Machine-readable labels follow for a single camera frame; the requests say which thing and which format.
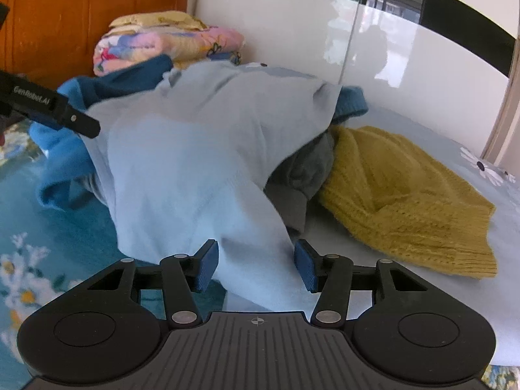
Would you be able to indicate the folded colourful floral blanket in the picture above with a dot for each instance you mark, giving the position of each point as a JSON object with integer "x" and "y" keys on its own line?
{"x": 126, "y": 46}

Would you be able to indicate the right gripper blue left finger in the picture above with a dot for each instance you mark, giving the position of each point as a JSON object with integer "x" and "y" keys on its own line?
{"x": 181, "y": 276}

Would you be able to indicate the mustard yellow knit sweater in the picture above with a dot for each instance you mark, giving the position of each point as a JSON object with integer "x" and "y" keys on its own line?
{"x": 394, "y": 197}

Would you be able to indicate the orange wooden bed headboard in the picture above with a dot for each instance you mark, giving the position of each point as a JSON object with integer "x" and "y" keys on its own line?
{"x": 51, "y": 41}

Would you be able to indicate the white black glossy wardrobe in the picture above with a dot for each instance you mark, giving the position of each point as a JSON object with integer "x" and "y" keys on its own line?
{"x": 449, "y": 65}

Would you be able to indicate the grey sweatshirt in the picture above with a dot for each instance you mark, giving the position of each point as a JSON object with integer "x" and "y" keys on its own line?
{"x": 298, "y": 179}

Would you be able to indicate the teal floral bed blanket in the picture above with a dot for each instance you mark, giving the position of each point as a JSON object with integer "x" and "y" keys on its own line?
{"x": 44, "y": 252}

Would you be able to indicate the light blue garment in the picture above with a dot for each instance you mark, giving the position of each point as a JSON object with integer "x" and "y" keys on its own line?
{"x": 188, "y": 162}

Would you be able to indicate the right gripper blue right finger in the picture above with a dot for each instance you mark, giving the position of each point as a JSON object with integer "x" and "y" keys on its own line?
{"x": 330, "y": 276}

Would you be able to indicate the yellow pillow on blanket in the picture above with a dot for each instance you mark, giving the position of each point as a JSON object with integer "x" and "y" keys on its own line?
{"x": 179, "y": 19}

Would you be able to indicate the light blue daisy quilt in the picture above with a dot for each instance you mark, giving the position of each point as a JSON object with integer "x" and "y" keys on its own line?
{"x": 496, "y": 298}

